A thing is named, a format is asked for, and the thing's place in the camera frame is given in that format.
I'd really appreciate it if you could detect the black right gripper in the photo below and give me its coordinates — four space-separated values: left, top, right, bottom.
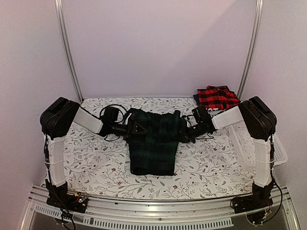
174 122 205 143

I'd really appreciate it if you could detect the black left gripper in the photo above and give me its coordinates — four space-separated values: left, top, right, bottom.
111 122 148 143

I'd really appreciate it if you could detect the dark green plaid garment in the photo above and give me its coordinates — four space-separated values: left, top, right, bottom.
126 108 179 176

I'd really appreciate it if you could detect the red black plaid shirt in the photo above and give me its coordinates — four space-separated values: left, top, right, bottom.
197 85 241 110

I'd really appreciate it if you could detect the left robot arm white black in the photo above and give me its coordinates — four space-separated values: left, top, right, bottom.
40 97 148 208

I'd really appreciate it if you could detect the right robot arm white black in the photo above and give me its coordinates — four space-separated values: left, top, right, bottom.
177 96 277 209

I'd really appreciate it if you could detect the white plastic laundry basket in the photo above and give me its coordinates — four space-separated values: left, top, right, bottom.
228 122 288 170

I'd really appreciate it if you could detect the folded navy blue shirt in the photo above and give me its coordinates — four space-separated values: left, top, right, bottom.
193 94 200 106

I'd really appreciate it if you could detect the floral patterned table cloth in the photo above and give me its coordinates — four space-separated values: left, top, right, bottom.
47 97 264 200

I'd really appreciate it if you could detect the aluminium front rail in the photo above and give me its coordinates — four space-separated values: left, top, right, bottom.
21 185 302 230

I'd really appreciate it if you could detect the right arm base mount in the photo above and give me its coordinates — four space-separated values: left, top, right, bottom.
230 182 274 225

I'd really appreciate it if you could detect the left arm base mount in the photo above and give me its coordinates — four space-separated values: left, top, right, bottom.
45 179 88 213

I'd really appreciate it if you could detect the right aluminium frame post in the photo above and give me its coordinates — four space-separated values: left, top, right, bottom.
237 0 264 99

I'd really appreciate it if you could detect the aluminium frame post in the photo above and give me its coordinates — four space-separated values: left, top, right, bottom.
54 0 84 102
237 0 264 99

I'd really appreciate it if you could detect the left aluminium frame post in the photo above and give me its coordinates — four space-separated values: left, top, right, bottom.
54 0 84 102

